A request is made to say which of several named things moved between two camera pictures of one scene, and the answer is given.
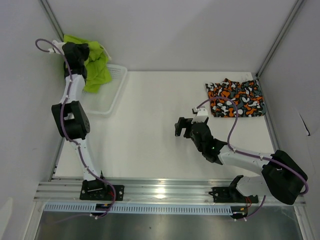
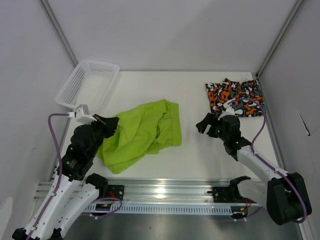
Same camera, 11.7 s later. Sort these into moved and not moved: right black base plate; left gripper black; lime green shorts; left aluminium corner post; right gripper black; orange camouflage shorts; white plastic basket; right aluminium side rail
Moved: lime green shorts; white plastic basket; left gripper black; right gripper black
Not moved: orange camouflage shorts; right black base plate; left aluminium corner post; right aluminium side rail
